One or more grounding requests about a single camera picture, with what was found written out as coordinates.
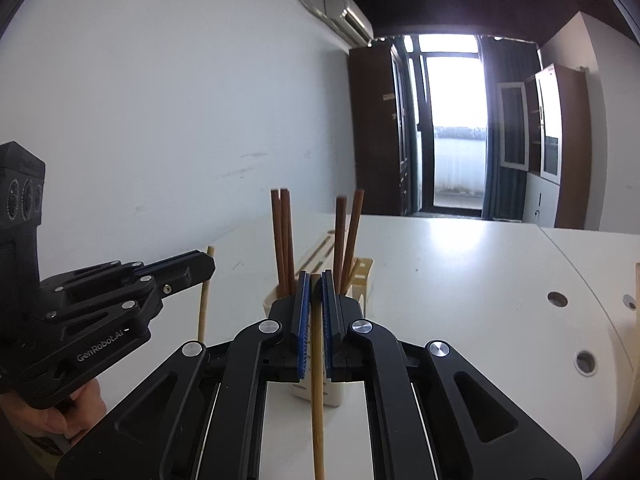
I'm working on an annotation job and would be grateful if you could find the glass balcony door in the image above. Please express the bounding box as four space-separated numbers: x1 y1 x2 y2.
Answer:
405 32 493 219

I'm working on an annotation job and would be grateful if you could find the person's left hand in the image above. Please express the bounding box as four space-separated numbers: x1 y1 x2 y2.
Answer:
0 379 109 449

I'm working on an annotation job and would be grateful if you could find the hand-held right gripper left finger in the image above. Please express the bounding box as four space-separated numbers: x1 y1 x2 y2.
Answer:
54 270 308 480

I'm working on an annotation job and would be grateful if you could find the dark blue curtain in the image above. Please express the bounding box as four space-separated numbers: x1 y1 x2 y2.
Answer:
480 35 541 221

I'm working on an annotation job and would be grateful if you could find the white-framed glass cabinet door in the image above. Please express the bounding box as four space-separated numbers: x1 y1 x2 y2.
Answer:
497 80 531 171

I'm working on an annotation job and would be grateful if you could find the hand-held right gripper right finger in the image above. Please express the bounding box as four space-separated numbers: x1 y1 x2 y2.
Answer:
321 268 584 480

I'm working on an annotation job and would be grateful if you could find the cream plastic utensil holder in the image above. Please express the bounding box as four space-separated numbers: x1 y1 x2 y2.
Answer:
262 229 375 409

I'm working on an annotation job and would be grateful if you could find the white low cabinet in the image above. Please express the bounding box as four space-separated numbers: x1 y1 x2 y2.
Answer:
522 172 561 229

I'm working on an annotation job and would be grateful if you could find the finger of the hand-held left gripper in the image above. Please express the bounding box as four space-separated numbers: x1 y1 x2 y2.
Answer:
44 252 217 332
59 251 203 292

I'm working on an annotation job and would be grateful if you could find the dark wooden wardrobe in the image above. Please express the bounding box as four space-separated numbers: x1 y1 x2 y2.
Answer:
347 40 416 216

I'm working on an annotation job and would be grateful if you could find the brown cabinet with glass doors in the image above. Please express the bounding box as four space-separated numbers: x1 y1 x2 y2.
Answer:
522 62 594 231

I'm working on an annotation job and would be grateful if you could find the white wall air conditioner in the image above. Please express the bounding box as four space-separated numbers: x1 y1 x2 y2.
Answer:
324 0 374 46

